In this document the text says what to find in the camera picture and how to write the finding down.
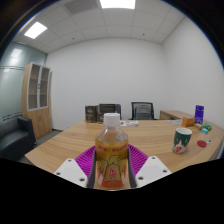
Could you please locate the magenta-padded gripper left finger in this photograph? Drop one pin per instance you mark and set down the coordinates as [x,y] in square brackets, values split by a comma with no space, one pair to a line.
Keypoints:
[83,163]

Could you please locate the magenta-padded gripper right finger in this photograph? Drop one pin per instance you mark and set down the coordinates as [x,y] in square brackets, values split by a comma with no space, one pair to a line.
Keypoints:
[140,161]

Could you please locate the orange-labelled drink bottle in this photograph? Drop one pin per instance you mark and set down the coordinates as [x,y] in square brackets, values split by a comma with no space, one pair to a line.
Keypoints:
[111,156]

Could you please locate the colourful printed booklet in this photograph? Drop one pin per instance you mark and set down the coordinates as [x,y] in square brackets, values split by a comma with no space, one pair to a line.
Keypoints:
[130,123]

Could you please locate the green and white mug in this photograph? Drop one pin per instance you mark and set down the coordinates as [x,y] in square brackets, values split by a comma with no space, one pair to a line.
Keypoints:
[181,141]

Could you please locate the small dark brown box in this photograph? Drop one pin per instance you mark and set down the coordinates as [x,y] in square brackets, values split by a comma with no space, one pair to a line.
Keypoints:
[90,114]

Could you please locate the black mesh office chair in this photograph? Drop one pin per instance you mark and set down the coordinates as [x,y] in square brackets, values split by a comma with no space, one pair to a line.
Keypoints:
[142,111]

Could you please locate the wooden side desk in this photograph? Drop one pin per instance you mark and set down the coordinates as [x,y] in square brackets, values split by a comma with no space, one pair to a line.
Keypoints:
[171,114]

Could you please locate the large dark brown box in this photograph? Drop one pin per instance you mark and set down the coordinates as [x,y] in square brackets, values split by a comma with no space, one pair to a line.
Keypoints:
[106,109]

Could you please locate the small wooden box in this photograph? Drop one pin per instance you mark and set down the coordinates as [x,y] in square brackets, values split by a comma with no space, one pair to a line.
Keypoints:
[188,121]

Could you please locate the flat round red coaster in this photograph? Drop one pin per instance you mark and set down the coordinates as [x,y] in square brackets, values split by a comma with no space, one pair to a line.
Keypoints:
[201,144]

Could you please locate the small blue packet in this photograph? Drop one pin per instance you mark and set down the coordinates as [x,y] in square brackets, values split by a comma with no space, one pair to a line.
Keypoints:
[204,131]

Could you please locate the small white card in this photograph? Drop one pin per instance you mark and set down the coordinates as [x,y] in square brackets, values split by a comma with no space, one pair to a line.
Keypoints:
[209,141]

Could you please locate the black leather sofa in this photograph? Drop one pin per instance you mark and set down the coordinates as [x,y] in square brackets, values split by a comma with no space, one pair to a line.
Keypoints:
[15,138]

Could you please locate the upright purple box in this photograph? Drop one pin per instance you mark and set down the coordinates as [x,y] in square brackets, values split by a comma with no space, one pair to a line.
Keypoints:
[199,114]

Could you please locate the green folded cloth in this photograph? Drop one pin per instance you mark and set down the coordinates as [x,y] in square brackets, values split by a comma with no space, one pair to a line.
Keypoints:
[207,126]

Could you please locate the wooden glass-door shelf cabinet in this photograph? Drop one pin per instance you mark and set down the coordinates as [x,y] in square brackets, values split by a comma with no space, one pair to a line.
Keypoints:
[36,103]

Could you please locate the small square ceiling light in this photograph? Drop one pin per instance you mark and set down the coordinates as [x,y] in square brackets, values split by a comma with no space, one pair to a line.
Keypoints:
[35,30]

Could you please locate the ceiling air vent grille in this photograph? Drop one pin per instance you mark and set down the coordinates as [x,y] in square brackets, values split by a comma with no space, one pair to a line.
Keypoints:
[80,6]

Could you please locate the large square ceiling light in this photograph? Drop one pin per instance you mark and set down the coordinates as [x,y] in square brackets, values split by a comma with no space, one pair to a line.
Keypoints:
[117,3]

